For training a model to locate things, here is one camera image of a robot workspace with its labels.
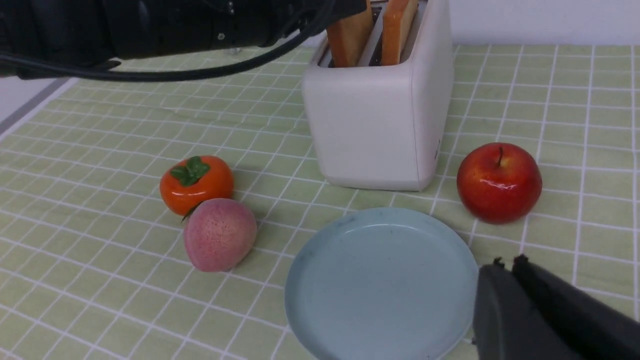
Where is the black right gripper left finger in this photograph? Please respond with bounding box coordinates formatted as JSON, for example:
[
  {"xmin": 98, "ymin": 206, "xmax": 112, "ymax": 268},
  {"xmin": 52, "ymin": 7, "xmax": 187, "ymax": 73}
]
[{"xmin": 472, "ymin": 257, "xmax": 583, "ymax": 360}]

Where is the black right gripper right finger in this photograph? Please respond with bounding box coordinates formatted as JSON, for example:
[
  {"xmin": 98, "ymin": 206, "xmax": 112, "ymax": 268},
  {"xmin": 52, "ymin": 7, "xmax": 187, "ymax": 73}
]
[{"xmin": 512, "ymin": 254, "xmax": 640, "ymax": 360}]

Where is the toasted bread slice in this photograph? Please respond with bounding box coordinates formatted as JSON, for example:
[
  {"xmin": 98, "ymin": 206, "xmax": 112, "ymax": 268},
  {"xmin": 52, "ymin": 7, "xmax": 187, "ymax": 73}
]
[
  {"xmin": 327, "ymin": 0, "xmax": 374, "ymax": 68},
  {"xmin": 381, "ymin": 0, "xmax": 419, "ymax": 66}
]

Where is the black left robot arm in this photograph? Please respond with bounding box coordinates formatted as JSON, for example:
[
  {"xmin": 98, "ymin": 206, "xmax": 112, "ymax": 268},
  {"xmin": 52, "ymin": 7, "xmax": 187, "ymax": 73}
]
[{"xmin": 1, "ymin": 0, "xmax": 367, "ymax": 83}]

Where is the light blue plate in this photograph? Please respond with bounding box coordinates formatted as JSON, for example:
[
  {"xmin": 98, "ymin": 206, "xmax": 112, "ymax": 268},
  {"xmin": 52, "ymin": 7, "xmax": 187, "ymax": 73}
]
[{"xmin": 285, "ymin": 207, "xmax": 479, "ymax": 360}]

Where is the red apple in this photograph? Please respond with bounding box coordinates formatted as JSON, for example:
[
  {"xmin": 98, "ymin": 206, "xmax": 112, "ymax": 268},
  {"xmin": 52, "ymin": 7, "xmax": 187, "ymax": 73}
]
[{"xmin": 455, "ymin": 142, "xmax": 543, "ymax": 224}]

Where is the white two-slot toaster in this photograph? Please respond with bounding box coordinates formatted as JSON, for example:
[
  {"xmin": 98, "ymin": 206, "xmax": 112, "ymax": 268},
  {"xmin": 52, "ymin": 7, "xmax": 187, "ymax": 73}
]
[{"xmin": 301, "ymin": 0, "xmax": 455, "ymax": 191}]

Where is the pink peach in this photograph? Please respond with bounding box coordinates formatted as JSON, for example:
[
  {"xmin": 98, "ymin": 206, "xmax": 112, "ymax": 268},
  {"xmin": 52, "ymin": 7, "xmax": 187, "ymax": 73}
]
[{"xmin": 183, "ymin": 198, "xmax": 258, "ymax": 272}]

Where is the orange persimmon with green leaves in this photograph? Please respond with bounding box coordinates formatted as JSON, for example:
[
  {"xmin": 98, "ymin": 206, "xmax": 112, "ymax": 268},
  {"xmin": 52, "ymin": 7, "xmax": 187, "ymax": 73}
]
[{"xmin": 158, "ymin": 155, "xmax": 234, "ymax": 218}]

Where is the green checkered tablecloth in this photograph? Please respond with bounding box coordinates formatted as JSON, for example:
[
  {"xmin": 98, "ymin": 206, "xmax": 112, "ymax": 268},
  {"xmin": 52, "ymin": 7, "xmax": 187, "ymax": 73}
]
[{"xmin": 0, "ymin": 45, "xmax": 639, "ymax": 360}]

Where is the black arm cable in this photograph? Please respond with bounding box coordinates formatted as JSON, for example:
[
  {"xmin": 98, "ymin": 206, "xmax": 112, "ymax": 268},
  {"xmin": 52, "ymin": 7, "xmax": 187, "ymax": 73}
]
[{"xmin": 0, "ymin": 0, "xmax": 337, "ymax": 83}]

